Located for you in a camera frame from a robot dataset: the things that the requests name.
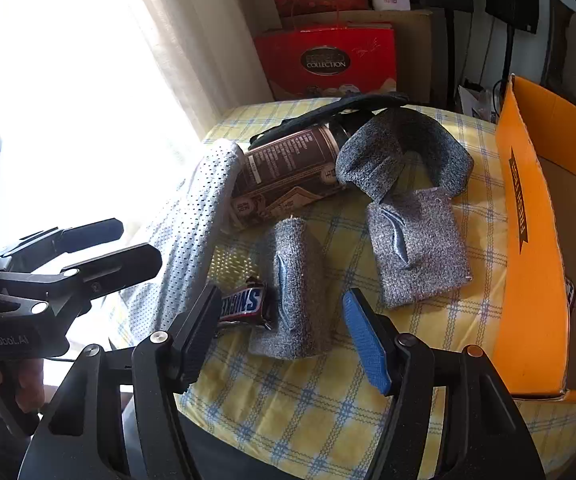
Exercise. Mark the person's left hand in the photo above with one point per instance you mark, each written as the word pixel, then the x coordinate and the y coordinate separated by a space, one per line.
pixel 17 377

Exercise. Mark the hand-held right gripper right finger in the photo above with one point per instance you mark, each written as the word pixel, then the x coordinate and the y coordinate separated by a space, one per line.
pixel 365 345

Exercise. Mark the orange cardboard box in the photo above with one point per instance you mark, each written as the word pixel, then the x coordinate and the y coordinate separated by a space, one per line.
pixel 528 260

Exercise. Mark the white perforated cloth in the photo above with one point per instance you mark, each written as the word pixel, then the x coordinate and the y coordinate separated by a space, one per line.
pixel 192 240

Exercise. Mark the brown tea jar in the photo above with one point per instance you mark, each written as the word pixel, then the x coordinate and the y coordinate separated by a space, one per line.
pixel 288 175

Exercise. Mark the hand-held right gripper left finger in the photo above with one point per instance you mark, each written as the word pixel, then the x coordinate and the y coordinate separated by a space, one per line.
pixel 201 332

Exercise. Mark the clear plastic bag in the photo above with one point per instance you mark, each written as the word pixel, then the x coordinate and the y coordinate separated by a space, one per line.
pixel 475 102

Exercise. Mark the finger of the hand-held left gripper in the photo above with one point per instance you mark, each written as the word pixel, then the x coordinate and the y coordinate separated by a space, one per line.
pixel 117 265
pixel 87 232

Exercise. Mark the brown chocolate bar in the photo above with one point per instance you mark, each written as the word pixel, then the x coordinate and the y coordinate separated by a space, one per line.
pixel 243 302

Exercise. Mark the black eye mask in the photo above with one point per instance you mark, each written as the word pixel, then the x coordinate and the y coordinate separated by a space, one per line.
pixel 293 127

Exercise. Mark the grey knitted wristband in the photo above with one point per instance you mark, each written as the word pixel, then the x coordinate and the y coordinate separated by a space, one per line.
pixel 298 290
pixel 418 250

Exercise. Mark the grey knitted headband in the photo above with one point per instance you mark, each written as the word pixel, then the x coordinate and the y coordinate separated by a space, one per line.
pixel 408 140

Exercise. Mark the yellow textured packet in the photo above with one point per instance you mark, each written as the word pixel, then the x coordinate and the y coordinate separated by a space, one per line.
pixel 233 265

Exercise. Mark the white curtain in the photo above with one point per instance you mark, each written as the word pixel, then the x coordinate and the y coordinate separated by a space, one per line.
pixel 192 35

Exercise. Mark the red chocolate gift bag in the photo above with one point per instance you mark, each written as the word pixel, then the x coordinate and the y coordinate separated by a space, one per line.
pixel 323 60

